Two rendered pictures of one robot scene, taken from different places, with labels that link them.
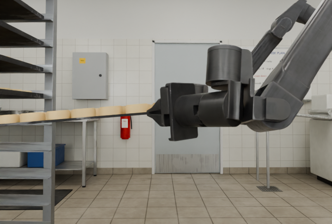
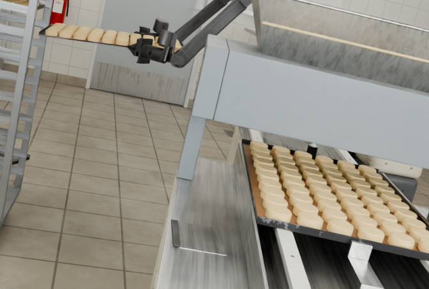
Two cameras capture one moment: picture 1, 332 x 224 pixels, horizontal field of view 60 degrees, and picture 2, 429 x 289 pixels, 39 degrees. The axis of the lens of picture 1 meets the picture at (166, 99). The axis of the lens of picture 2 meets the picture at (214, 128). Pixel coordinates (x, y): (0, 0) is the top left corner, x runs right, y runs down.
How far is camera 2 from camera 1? 196 cm
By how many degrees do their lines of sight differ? 19
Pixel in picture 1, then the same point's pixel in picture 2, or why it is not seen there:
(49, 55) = not seen: outside the picture
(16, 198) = not seen: hidden behind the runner
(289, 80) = (188, 50)
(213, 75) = (159, 41)
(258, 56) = (208, 11)
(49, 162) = (41, 55)
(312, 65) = (200, 46)
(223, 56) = (165, 35)
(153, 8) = not seen: outside the picture
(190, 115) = (147, 55)
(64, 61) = not seen: outside the picture
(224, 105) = (161, 55)
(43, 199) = (32, 80)
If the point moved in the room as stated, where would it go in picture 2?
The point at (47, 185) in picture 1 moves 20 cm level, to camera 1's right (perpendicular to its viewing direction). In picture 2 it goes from (37, 71) to (80, 80)
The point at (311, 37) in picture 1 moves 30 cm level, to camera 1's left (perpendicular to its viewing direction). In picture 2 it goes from (202, 34) to (127, 17)
